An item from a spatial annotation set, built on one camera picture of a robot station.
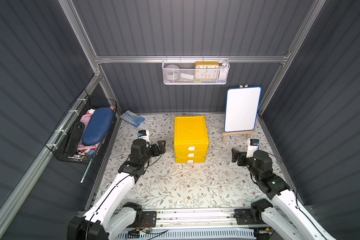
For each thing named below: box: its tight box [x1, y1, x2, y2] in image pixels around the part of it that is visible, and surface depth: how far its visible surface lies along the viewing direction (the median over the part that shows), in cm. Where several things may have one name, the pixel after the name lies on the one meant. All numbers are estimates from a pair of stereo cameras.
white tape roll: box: [164, 64, 181, 81], surface depth 89 cm
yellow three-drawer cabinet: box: [173, 116, 210, 164], surface depth 84 cm
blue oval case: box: [82, 107, 115, 146], surface depth 69 cm
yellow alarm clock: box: [194, 61, 220, 82], surface depth 91 cm
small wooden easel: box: [222, 84, 255, 143], surface depth 104 cm
